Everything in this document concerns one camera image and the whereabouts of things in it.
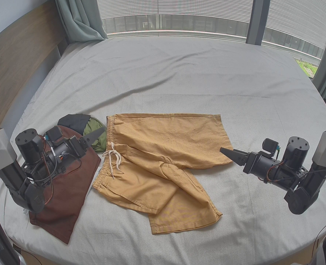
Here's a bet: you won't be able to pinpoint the green garment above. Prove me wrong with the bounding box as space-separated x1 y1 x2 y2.
83 117 107 153

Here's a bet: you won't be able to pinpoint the black garment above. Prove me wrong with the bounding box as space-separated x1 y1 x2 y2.
58 114 92 135

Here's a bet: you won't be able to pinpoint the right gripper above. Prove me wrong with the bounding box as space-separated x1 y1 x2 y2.
242 151 282 183

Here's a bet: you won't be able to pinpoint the window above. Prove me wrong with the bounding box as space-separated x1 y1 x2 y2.
93 0 326 99

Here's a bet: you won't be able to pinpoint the bed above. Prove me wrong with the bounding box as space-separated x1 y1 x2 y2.
0 0 326 265

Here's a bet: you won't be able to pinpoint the brown garment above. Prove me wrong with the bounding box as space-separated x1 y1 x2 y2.
28 125 101 244

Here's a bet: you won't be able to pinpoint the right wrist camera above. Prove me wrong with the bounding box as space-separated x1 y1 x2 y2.
263 138 280 158

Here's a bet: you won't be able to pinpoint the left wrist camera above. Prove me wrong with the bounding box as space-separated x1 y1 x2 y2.
45 127 63 143

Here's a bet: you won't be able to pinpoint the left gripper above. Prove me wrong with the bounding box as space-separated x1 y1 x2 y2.
51 136 85 163

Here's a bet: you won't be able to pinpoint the tan shorts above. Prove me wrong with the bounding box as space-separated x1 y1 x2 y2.
92 113 234 234

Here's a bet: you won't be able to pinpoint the grey-green curtain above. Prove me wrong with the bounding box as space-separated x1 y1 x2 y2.
51 0 109 44

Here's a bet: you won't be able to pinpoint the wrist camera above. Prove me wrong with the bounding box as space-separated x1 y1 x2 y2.
45 127 63 143
263 138 280 158

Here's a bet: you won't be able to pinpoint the white garment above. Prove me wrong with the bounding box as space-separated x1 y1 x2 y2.
22 166 102 215

